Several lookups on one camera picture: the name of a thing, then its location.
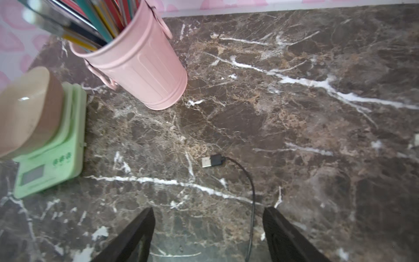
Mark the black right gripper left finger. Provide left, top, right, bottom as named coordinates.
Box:
left=92, top=207, right=156, bottom=262

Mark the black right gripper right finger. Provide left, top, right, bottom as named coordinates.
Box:
left=263, top=207, right=330, bottom=262

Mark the black USB cable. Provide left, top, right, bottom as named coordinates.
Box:
left=201, top=153, right=256, bottom=262

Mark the green electronic kitchen scale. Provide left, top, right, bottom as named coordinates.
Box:
left=13, top=82, right=87, bottom=199

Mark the beige scale bowl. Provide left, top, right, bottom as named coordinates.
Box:
left=1, top=67, right=64, bottom=159

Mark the pink metal pencil bucket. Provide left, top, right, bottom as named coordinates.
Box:
left=70, top=1, right=188, bottom=110

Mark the bundle of coloured pencils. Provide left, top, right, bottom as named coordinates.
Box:
left=20, top=0, right=141, bottom=52

